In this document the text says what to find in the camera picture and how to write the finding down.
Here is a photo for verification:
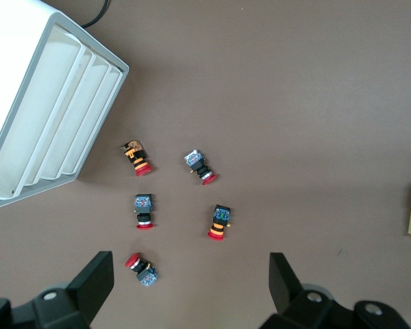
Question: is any white stepped bin rack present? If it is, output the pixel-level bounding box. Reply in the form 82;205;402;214
0;0;130;212

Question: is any red button orange collar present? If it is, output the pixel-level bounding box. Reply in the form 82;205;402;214
207;204;234;242

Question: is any red button exposed orange block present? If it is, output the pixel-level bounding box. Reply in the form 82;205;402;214
120;139;152;178

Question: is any brown paper table cover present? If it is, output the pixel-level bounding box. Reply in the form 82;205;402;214
0;0;411;329

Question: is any black looped floor cable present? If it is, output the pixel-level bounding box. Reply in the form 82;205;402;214
80;0;111;29

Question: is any red pushbutton with blue block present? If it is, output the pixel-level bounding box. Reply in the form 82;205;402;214
134;193;155;231
125;252;160;288
184;149;219;186

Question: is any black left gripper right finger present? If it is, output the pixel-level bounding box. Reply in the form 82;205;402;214
260;252;411;329

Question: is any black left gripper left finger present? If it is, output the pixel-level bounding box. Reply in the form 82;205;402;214
0;251;115;329

